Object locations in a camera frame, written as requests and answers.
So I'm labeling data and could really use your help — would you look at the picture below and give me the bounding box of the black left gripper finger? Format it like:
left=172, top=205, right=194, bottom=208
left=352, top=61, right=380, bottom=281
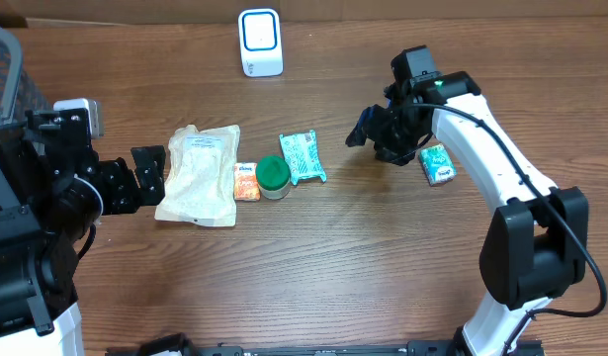
left=130, top=145, right=166, bottom=206
left=100, top=158, right=140, bottom=215

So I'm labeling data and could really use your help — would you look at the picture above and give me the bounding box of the small teal tissue pack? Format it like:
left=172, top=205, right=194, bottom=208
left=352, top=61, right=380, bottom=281
left=419, top=144, right=457, bottom=186

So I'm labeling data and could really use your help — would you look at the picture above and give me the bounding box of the beige rice pouch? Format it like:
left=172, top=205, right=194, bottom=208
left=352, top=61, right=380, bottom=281
left=154, top=125, right=240, bottom=227

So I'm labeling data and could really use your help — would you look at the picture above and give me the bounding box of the teal white snack packet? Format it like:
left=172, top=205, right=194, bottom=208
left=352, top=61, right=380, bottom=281
left=279, top=130, right=327, bottom=186

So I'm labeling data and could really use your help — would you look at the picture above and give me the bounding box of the green lid clear jar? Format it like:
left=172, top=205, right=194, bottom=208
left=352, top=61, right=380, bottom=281
left=255, top=155, right=291, bottom=200

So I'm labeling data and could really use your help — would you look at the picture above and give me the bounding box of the small orange box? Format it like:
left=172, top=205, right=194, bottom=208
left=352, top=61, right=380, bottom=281
left=233, top=162, right=261, bottom=201

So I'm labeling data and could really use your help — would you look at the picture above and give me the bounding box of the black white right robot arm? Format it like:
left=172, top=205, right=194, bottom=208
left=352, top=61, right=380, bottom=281
left=346, top=45, right=608, bottom=355

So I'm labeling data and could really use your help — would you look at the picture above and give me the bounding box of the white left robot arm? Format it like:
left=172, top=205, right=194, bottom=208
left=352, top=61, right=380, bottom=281
left=0, top=109, right=166, bottom=355

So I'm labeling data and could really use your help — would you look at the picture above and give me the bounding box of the white barcode scanner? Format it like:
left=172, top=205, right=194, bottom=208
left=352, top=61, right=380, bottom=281
left=238, top=8, right=284, bottom=77

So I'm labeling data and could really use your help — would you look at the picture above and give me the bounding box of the black plastic mesh basket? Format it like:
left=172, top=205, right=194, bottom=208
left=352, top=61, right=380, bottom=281
left=0, top=28, right=50, bottom=126

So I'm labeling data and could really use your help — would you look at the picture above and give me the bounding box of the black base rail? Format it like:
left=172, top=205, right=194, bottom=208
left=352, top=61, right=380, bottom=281
left=105, top=333, right=547, bottom=356

